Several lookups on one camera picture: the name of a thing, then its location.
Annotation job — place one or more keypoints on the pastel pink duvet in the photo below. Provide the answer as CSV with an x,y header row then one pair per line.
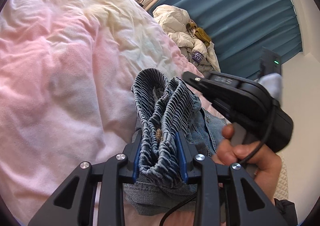
x,y
50,66

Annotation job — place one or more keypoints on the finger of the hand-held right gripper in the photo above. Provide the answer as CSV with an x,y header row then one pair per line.
x,y
197,80

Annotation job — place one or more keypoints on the person's right hand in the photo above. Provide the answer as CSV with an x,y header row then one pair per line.
x,y
265,163

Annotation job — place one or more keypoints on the grey down jacket purple label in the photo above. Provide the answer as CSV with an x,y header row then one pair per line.
x,y
207,60

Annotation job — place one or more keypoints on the mustard yellow garment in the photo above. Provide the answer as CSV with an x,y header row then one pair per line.
x,y
203,36

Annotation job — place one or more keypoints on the white cloth wrap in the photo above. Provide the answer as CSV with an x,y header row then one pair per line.
x,y
272,86

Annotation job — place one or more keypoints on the white down jacket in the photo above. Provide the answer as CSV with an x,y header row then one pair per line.
x,y
172,18

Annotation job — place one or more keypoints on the wide blue curtain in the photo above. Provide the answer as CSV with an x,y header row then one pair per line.
x,y
237,16

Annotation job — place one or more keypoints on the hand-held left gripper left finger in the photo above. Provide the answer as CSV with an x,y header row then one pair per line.
x,y
137,163

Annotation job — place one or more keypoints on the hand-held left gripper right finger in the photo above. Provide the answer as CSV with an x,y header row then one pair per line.
x,y
181,161

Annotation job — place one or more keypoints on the white quilted headboard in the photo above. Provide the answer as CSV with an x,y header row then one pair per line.
x,y
282,181

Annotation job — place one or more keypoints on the blue denim jeans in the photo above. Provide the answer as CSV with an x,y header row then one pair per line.
x,y
160,116

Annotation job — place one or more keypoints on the person's right forearm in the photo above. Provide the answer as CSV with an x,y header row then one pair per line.
x,y
285,212

